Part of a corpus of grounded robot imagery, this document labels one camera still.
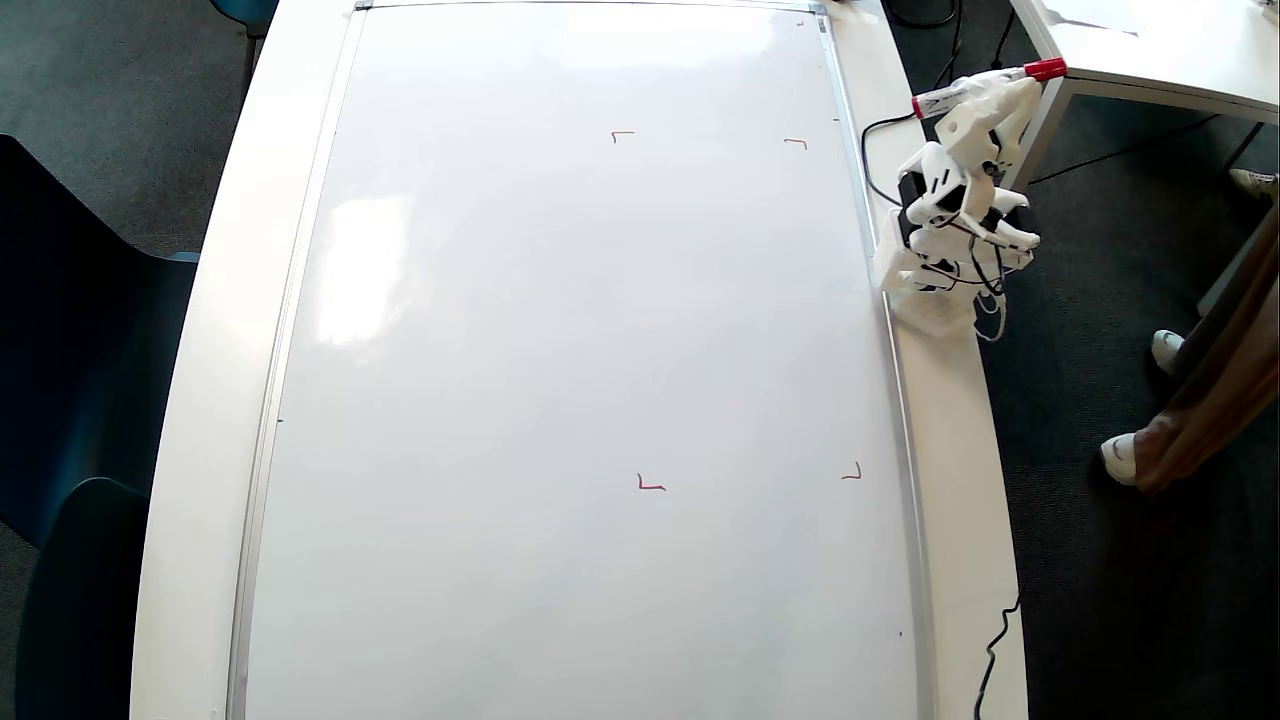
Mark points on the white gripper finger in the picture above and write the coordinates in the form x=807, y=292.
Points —
x=1020, y=115
x=1000, y=88

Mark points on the red whiteboard marker pen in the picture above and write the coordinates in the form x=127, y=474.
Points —
x=1045, y=69

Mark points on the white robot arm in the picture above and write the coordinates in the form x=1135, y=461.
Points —
x=945, y=200

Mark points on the white table with grey legs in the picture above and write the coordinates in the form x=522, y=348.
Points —
x=1170, y=50

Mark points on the white tan sneaker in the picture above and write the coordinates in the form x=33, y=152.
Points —
x=1255, y=183

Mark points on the brown trouser leg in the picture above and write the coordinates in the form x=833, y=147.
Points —
x=1215, y=390

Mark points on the dark blue chair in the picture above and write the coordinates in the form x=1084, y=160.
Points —
x=243, y=12
x=70, y=330
x=80, y=610

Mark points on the white whiteboard with metal frame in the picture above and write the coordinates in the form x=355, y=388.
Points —
x=560, y=350

